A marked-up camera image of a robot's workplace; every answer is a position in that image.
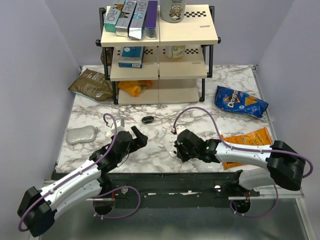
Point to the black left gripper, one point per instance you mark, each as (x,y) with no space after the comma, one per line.
(140,141)

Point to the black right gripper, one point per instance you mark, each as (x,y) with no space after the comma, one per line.
(180,154)

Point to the white earbud charging case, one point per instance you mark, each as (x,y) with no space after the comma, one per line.
(173,153)

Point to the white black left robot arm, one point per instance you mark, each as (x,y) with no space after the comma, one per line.
(39,208)

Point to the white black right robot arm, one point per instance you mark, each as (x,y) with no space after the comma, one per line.
(276,164)

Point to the yellow orange snack packet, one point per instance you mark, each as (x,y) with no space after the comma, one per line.
(135,87)

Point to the silver glitter pouch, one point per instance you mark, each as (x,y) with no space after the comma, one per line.
(81,135)

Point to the blue Doritos chip bag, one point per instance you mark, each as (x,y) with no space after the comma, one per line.
(239,102)

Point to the brown foil pouch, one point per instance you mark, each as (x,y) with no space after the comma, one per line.
(92,84)

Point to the beige three-tier shelf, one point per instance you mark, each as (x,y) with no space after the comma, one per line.
(180,80)

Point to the blue white carton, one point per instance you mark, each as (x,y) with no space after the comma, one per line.
(131,57)

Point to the cream printed mug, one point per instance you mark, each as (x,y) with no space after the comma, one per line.
(174,52)

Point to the dark brown packet behind shelf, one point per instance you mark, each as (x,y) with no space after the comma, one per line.
(106,57)

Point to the silver blue RIO box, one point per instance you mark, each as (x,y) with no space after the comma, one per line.
(138,20)

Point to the purple box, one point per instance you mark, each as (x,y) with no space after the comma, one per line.
(151,18)

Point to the teal RIO box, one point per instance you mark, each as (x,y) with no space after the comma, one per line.
(113,15)

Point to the white cartoon mug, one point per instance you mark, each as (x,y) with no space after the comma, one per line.
(172,11)

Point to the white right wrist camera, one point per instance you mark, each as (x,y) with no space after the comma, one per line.
(178,129)

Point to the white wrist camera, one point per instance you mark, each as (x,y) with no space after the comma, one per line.
(117,126)
(178,129)

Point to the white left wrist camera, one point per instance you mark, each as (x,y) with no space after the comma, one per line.
(117,126)

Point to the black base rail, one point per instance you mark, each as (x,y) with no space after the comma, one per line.
(169,190)

